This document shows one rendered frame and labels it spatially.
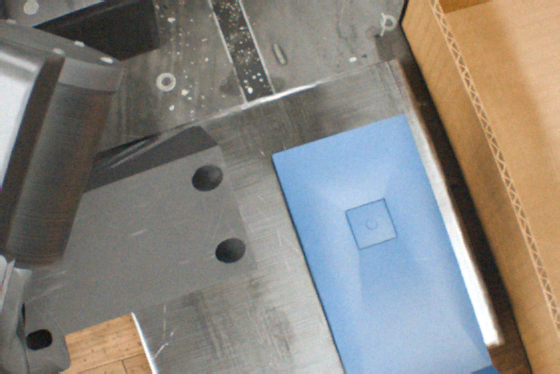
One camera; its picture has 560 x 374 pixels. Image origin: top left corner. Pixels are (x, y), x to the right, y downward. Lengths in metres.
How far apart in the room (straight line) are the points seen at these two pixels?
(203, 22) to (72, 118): 0.34
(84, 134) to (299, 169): 0.29
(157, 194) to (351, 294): 0.22
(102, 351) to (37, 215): 0.29
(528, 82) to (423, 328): 0.15
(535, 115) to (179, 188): 0.30
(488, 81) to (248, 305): 0.18
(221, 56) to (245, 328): 0.15
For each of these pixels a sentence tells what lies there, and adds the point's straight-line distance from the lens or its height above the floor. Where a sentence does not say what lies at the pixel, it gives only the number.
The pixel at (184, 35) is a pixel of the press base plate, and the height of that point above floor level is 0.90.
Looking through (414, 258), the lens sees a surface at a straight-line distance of 0.58.
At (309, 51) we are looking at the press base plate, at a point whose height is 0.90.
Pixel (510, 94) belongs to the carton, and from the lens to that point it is 0.64.
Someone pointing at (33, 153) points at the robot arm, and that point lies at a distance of 0.30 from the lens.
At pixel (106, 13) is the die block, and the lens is 0.57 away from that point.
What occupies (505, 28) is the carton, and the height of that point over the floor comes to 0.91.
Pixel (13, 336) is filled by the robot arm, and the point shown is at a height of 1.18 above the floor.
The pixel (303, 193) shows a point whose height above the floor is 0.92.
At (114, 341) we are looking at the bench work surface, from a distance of 0.60.
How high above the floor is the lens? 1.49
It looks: 75 degrees down
